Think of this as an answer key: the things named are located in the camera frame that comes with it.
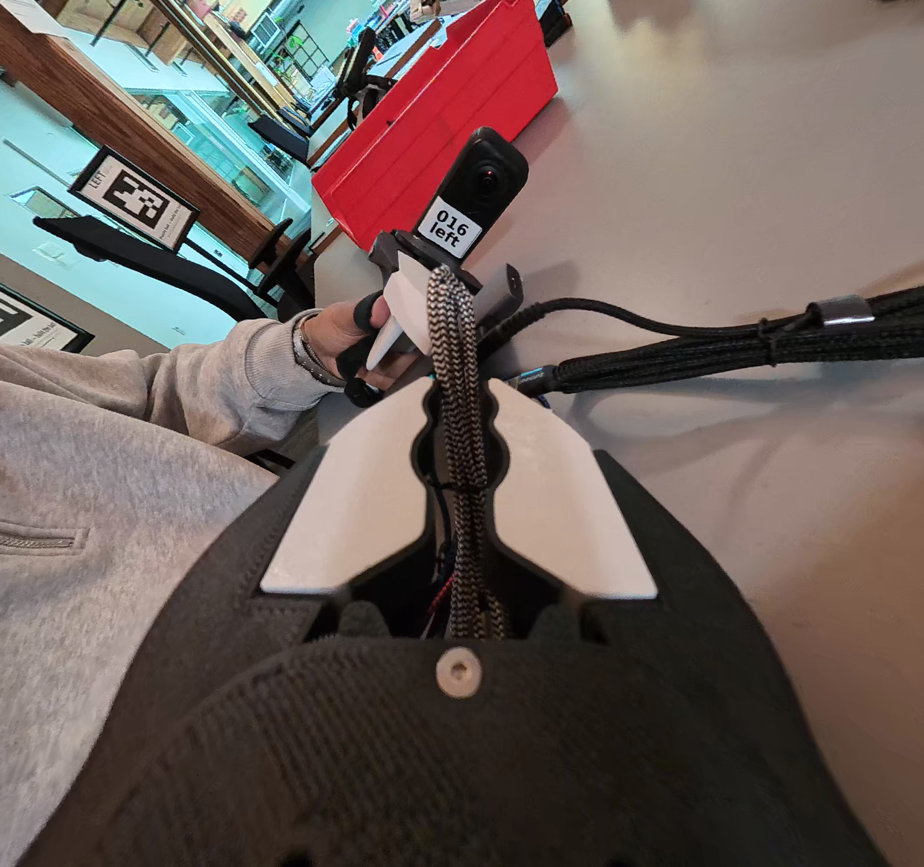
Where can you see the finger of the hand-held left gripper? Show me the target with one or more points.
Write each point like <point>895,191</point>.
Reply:
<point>408,304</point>

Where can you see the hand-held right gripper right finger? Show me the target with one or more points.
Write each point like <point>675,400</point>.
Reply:
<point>563,506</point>

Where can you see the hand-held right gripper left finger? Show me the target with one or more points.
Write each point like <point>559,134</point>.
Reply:
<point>361,499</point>

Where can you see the grey metal adapter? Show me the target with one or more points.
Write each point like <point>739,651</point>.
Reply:
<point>502,289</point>

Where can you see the person's left forearm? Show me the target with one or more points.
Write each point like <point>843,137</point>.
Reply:
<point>216,376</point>

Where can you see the white desk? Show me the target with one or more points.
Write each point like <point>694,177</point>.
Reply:
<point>722,160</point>

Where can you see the person's left hand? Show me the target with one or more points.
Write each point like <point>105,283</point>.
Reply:
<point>336,336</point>

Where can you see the red plastic bin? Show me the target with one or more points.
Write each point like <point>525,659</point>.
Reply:
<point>447,131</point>

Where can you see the black office chair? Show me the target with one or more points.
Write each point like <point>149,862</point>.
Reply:
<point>361,66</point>
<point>281,261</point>

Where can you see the small black box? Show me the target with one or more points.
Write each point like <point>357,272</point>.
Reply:
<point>552,15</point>

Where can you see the black-and-white marker sign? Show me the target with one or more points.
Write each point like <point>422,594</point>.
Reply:
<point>137,196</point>
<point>36,322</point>

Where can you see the person's grey sweatshirt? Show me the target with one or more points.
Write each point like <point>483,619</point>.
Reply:
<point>72,593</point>

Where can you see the wooden railing beam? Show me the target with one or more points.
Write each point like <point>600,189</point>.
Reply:
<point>144,131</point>

